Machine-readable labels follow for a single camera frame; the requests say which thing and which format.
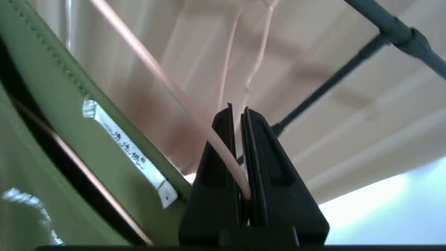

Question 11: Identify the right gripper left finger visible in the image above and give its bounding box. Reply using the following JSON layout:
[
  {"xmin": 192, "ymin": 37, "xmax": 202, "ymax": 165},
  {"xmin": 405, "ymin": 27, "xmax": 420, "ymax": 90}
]
[{"xmin": 178, "ymin": 102, "xmax": 246, "ymax": 245}]

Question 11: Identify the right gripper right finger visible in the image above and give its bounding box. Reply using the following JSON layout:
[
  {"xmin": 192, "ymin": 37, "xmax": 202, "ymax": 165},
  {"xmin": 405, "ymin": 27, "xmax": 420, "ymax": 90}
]
[{"xmin": 240, "ymin": 106, "xmax": 331, "ymax": 245}]

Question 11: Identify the green long-sleeved shirt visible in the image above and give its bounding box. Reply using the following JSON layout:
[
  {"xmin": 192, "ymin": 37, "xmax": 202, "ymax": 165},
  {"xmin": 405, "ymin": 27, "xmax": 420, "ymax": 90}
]
[{"xmin": 0, "ymin": 0, "xmax": 193, "ymax": 247}]

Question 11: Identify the black clothes rack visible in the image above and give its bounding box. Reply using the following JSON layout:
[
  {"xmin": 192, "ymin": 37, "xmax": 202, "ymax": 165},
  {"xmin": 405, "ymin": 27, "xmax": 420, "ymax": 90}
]
[{"xmin": 236, "ymin": 0, "xmax": 446, "ymax": 165}]

